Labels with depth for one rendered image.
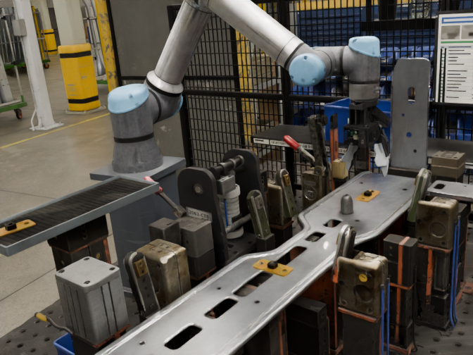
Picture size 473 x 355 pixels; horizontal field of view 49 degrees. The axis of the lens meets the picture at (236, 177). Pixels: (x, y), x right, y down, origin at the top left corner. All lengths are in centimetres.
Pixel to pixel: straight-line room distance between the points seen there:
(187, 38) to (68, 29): 746
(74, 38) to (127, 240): 748
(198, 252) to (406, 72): 85
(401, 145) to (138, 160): 81
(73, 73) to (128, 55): 483
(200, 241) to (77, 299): 32
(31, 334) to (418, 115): 129
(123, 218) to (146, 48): 259
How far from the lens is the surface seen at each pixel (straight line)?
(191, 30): 150
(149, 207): 150
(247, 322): 95
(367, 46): 132
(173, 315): 99
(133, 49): 410
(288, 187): 138
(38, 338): 160
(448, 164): 162
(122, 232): 158
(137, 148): 150
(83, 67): 893
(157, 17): 391
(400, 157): 170
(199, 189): 118
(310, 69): 121
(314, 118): 147
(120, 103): 148
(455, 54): 188
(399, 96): 166
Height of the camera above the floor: 154
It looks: 19 degrees down
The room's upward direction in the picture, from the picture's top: 5 degrees counter-clockwise
